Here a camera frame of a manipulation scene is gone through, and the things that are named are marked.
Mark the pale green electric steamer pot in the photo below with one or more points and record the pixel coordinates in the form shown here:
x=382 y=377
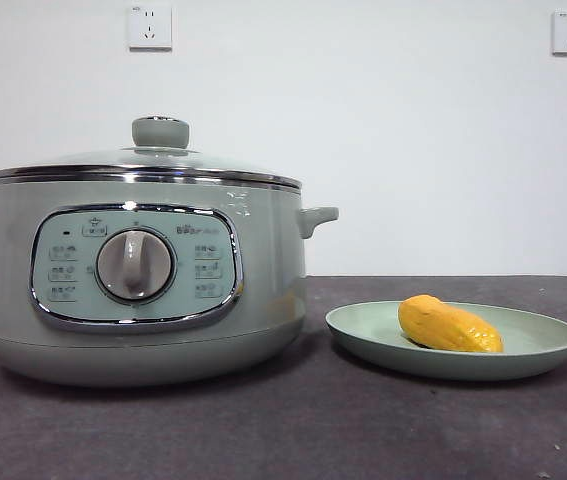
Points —
x=263 y=250

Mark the yellow corn cob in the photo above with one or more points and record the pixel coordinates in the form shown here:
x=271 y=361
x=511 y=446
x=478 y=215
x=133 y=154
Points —
x=443 y=325

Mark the pale green round plate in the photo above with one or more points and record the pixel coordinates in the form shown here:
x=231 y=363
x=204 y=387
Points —
x=363 y=330

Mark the grey round control dial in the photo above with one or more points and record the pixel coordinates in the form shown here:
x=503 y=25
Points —
x=135 y=265

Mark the glass lid with round knob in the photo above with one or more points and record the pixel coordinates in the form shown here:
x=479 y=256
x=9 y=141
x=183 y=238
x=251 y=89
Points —
x=160 y=132

